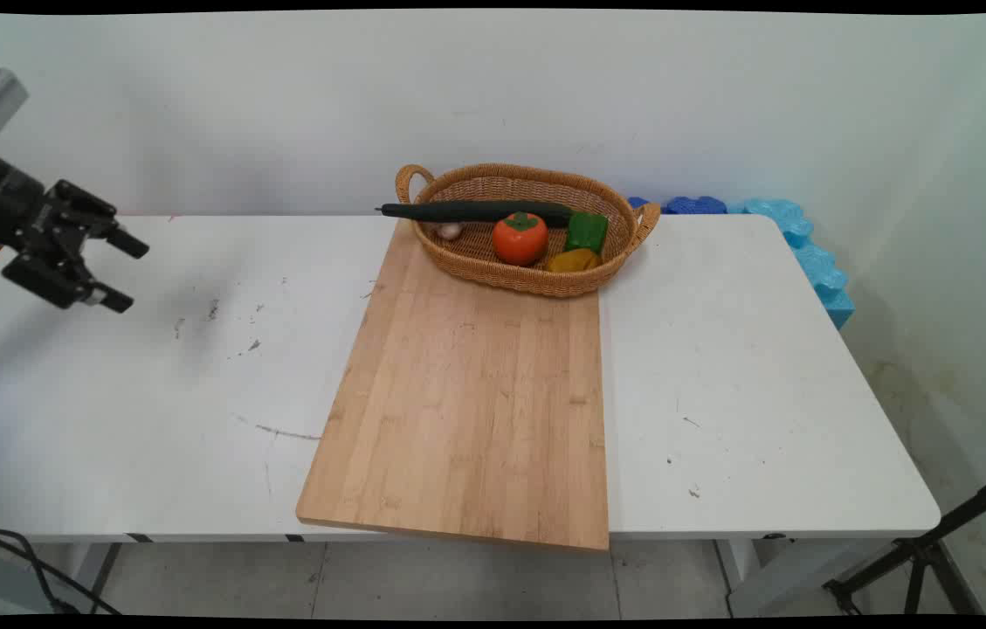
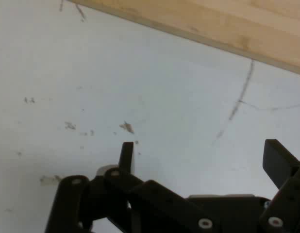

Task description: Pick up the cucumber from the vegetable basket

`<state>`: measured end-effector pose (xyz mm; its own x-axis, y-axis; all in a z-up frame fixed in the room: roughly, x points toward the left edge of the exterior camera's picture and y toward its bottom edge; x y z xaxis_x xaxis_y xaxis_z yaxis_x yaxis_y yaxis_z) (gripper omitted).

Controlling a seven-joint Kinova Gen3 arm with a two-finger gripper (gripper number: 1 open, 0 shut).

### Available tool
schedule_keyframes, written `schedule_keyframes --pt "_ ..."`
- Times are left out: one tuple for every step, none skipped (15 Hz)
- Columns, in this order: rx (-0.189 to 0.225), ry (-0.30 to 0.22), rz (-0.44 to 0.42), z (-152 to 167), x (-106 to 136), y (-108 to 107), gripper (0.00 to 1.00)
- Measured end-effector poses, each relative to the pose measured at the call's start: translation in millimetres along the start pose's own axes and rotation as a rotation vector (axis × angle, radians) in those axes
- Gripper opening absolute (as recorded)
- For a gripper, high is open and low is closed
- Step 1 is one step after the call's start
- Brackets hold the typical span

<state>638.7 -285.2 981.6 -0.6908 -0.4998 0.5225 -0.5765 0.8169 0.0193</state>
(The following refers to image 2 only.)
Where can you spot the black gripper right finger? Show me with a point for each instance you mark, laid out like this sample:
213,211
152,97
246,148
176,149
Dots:
278,165

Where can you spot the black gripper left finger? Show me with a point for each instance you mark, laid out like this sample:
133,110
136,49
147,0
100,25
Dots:
150,201

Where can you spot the bamboo wooden cutting board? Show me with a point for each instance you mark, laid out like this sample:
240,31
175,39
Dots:
237,19

